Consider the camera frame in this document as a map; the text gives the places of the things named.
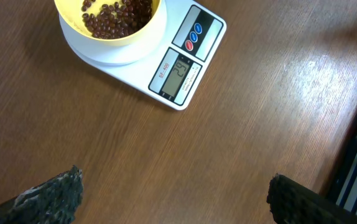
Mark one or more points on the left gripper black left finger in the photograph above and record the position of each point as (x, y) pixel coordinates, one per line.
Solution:
(54, 201)

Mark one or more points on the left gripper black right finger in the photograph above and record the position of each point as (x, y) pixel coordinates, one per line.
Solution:
(292, 203)

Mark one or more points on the white digital kitchen scale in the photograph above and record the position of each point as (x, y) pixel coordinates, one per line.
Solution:
(167, 58)

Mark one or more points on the red beans in bowl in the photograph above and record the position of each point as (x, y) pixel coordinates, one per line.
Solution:
(117, 20)

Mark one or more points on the pale yellow plastic bowl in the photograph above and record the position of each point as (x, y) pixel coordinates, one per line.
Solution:
(70, 11)

